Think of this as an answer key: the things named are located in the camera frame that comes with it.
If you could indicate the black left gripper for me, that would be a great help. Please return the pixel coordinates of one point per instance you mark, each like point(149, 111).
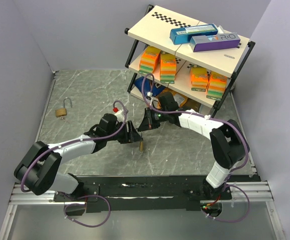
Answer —
point(131, 136)

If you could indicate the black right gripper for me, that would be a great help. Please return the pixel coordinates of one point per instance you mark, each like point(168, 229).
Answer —
point(148, 122)

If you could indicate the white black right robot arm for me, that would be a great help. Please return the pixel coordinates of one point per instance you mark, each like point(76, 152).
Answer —
point(229, 146)

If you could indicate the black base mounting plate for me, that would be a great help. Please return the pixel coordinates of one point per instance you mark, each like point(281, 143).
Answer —
point(153, 192)

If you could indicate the blue snack bag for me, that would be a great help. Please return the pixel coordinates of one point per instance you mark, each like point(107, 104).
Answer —
point(157, 89)

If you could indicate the brass padlock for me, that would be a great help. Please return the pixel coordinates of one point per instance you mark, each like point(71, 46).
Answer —
point(141, 144)
point(62, 112)

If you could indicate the beige black three-tier shelf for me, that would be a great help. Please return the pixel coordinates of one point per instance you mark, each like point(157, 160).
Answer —
point(153, 29)

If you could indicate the blue rectangular box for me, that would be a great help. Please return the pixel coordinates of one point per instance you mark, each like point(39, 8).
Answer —
point(184, 34)

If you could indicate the brown snack bag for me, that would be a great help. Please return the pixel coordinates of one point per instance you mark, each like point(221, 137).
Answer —
point(192, 104)

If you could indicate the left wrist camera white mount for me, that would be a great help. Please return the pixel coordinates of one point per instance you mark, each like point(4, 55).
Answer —
point(119, 112)

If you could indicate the orange snack bag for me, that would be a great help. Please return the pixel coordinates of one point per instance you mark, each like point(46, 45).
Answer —
point(179, 98)

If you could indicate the aluminium rail frame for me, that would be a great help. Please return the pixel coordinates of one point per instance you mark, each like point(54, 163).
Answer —
point(244, 188)

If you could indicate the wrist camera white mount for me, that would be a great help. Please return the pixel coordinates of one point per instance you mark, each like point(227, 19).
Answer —
point(119, 112)
point(153, 101)

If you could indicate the orange sponge pack far left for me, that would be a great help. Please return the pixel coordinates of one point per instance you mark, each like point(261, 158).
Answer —
point(149, 60)

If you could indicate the purple grey R+O box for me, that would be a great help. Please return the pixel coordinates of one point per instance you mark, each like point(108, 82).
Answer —
point(214, 42)

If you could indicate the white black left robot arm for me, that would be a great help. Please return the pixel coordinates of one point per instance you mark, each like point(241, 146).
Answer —
point(38, 171)

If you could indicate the orange sponge pack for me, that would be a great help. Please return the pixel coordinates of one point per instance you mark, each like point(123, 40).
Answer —
point(168, 68)
point(149, 60)
point(216, 86)
point(198, 78)

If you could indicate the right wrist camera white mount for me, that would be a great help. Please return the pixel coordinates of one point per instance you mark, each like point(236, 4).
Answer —
point(153, 101)

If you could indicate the orange sponge pack far right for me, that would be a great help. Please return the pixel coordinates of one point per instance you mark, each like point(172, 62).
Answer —
point(216, 86)

